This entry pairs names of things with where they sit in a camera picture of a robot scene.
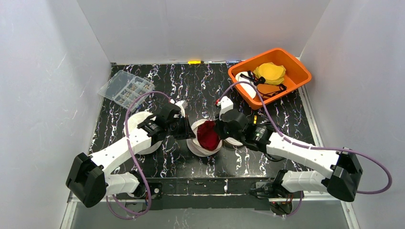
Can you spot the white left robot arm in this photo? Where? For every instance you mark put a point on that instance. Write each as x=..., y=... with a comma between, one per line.
x=91, y=176

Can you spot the clear plastic screw box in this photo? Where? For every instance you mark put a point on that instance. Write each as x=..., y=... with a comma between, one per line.
x=124, y=88

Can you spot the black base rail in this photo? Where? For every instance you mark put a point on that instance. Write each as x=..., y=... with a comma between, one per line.
x=219, y=192

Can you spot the yellow bra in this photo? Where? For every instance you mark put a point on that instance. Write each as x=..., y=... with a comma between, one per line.
x=273, y=74

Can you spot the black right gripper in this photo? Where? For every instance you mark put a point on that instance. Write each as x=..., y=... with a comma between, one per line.
x=219, y=130

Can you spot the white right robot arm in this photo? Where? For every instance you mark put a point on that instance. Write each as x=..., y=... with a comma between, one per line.
x=335, y=172

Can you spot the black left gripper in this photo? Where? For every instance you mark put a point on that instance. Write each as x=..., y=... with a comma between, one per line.
x=185, y=128

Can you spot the dark red bra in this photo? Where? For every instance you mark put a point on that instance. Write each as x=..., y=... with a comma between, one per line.
x=207, y=136

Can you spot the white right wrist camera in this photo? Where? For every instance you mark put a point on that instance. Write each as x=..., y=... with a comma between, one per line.
x=225, y=104

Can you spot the orange plastic bin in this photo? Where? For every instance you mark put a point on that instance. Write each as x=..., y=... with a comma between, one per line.
x=296, y=76

